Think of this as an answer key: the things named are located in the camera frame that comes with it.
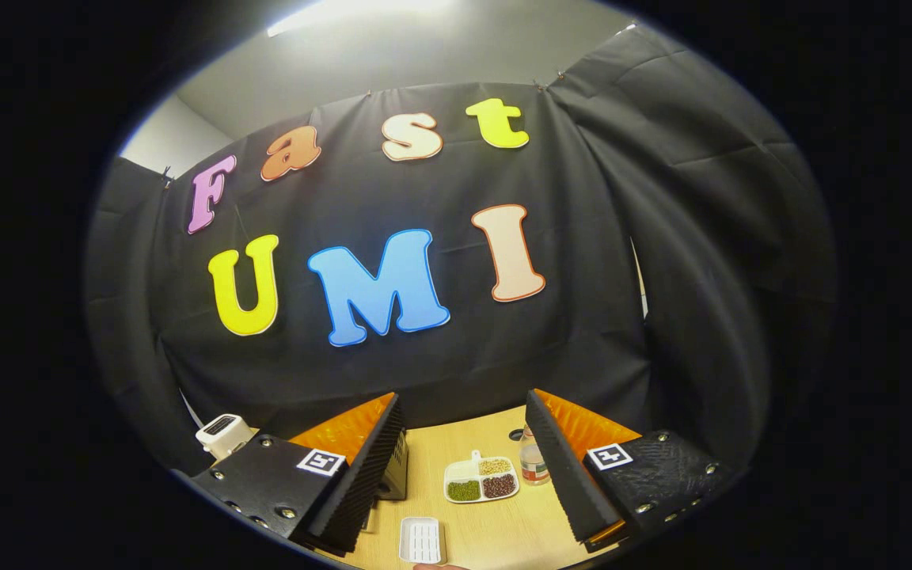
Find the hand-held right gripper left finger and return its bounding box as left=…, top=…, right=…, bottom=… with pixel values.
left=191, top=392, right=405, bottom=555

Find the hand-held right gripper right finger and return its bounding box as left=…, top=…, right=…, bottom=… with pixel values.
left=525, top=388, right=735, bottom=553

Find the black electric oven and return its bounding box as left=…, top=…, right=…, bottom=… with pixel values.
left=377, top=427, right=410, bottom=501

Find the clear plastic drink bottle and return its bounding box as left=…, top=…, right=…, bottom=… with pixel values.
left=519, top=424, right=552, bottom=486

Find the white divided bean dish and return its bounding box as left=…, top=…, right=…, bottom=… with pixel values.
left=443, top=450, right=520, bottom=504

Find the white slotted tray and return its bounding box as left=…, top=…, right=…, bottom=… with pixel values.
left=398, top=516, right=443, bottom=564

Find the black backdrop cloth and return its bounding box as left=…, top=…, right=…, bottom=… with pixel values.
left=84, top=24, right=837, bottom=476

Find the large ceiling light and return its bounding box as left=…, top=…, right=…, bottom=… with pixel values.
left=266, top=0, right=457, bottom=38

